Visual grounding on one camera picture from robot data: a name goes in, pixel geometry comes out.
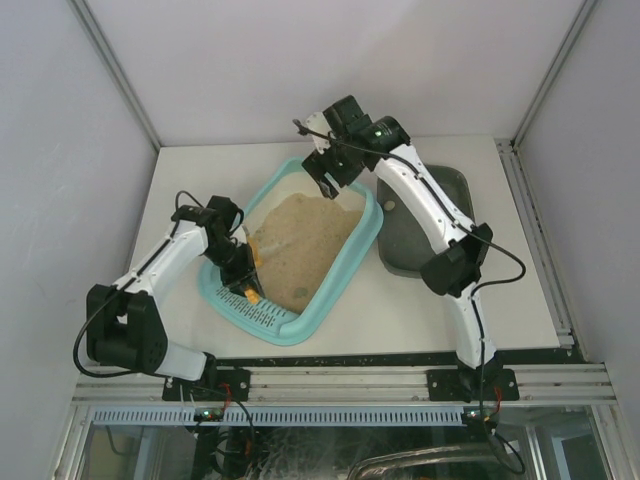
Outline orange plastic litter scoop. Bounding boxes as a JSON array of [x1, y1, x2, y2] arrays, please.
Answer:
[[246, 238, 263, 305]]

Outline teal plastic litter box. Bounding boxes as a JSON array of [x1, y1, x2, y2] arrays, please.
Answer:
[[198, 157, 383, 346]]

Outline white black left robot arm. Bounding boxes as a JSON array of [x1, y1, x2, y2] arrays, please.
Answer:
[[73, 196, 264, 382]]

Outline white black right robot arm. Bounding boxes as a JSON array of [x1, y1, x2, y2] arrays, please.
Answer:
[[295, 96, 495, 370]]

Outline dark grey plastic bin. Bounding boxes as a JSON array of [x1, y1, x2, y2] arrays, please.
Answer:
[[377, 165, 475, 278]]

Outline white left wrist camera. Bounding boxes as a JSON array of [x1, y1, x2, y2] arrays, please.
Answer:
[[242, 224, 252, 245]]

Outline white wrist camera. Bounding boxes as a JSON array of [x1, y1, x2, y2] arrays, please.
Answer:
[[304, 112, 331, 154], [242, 224, 252, 245]]

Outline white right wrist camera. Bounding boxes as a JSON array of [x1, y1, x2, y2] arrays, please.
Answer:
[[304, 112, 331, 154]]

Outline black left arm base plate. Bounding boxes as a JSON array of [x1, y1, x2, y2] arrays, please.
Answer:
[[161, 368, 251, 402]]

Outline black left camera cable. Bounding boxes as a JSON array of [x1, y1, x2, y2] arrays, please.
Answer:
[[73, 190, 206, 377]]

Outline black camera cable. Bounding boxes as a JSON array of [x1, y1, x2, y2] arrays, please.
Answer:
[[73, 190, 206, 377], [292, 118, 527, 401]]

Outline blue slotted cable duct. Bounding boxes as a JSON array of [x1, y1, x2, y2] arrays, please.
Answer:
[[92, 405, 464, 427]]

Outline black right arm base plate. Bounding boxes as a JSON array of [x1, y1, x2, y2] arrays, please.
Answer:
[[426, 368, 520, 403]]

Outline black right camera cable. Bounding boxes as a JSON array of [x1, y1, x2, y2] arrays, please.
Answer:
[[292, 118, 527, 401]]

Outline aluminium mounting rail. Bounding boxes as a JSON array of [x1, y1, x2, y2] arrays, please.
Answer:
[[72, 364, 617, 406]]

